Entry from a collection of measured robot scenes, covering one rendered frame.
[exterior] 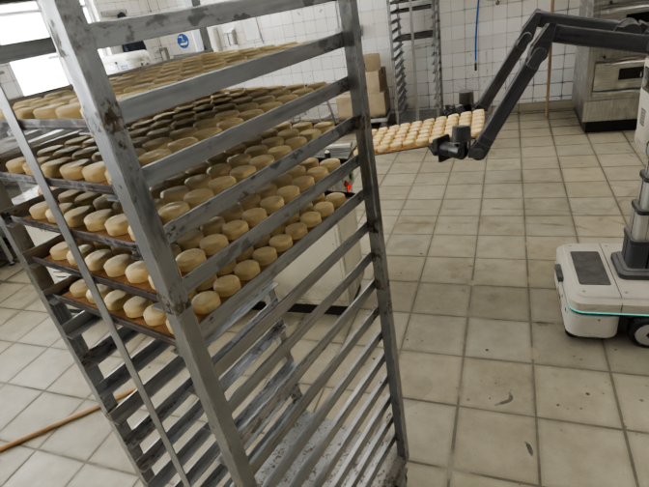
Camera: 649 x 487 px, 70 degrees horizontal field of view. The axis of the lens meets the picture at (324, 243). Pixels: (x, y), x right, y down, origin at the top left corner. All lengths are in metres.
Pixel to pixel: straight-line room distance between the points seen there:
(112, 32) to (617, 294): 2.15
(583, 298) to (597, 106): 3.15
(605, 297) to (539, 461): 0.78
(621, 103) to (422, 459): 4.08
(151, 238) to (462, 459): 1.56
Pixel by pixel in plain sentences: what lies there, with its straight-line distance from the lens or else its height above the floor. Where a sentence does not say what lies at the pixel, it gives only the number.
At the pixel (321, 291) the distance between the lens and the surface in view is 2.55.
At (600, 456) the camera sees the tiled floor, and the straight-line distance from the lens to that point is 2.06.
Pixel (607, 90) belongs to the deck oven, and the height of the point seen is 0.41.
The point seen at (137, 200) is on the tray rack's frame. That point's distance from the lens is 0.64.
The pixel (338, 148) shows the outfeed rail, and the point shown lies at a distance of 2.46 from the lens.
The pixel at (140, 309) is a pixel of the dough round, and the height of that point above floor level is 1.15.
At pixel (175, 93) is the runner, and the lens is 0.72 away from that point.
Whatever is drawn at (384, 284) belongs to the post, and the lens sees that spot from 1.28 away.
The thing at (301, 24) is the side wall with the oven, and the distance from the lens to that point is 6.50.
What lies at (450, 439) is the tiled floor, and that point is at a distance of 2.02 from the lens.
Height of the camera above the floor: 1.59
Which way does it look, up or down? 28 degrees down
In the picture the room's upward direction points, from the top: 11 degrees counter-clockwise
